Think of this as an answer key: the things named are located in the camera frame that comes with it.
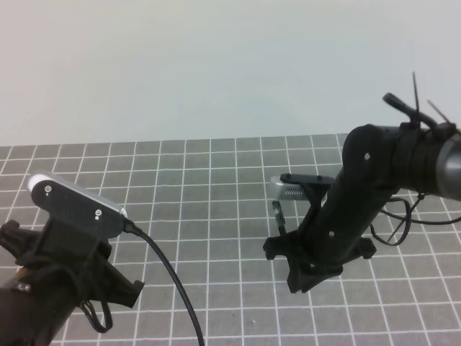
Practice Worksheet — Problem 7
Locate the black zip tie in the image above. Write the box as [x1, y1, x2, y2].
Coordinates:
[412, 71, 451, 128]

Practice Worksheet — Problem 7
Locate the black pen cap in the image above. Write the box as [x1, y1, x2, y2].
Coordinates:
[272, 200, 286, 235]

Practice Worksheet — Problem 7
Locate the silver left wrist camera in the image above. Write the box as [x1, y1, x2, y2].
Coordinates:
[27, 172, 127, 239]

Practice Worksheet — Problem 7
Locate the black left camera cable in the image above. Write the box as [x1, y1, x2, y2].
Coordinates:
[122, 218, 206, 346]

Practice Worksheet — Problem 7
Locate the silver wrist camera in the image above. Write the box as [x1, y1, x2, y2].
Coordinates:
[27, 172, 127, 239]
[269, 173, 336, 202]

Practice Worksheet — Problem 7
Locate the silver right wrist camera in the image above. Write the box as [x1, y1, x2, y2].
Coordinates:
[269, 173, 336, 202]

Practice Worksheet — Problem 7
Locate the grey grid tablecloth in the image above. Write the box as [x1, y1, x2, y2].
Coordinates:
[1, 134, 460, 345]

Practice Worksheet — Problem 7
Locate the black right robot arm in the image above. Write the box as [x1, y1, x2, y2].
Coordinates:
[263, 123, 460, 293]

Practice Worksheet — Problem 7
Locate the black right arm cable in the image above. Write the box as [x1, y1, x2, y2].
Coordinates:
[381, 92, 439, 129]

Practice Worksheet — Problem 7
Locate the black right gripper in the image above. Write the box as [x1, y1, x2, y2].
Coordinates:
[263, 216, 377, 293]

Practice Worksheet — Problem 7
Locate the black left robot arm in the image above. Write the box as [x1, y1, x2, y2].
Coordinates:
[1, 218, 144, 345]

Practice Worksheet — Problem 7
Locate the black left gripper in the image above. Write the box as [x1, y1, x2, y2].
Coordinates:
[1, 219, 144, 308]

